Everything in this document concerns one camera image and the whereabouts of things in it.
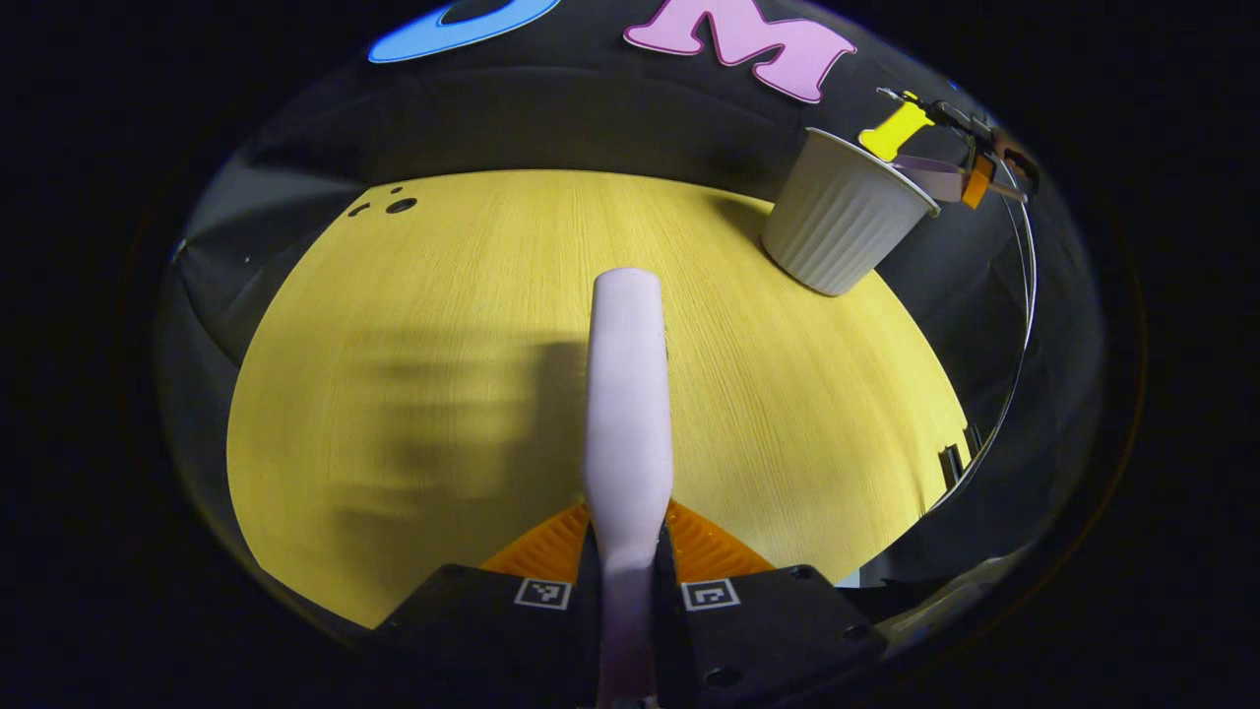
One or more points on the lilac plastic dustpan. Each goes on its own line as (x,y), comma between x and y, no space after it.
(935,177)

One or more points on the small black block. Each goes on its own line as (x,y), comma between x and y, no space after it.
(953,468)

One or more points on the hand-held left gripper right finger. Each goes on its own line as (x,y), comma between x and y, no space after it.
(669,640)

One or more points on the black backdrop cloth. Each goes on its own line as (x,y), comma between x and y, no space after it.
(591,108)

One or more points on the white ribbed garbage bin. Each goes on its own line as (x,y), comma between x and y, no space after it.
(837,222)

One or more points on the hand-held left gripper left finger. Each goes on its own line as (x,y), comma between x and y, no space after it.
(586,640)

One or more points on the yellow wooden desktop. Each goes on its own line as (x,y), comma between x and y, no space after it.
(472,276)

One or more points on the lilac small broom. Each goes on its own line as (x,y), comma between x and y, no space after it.
(628,394)

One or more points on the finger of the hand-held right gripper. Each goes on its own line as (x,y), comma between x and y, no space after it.
(978,182)

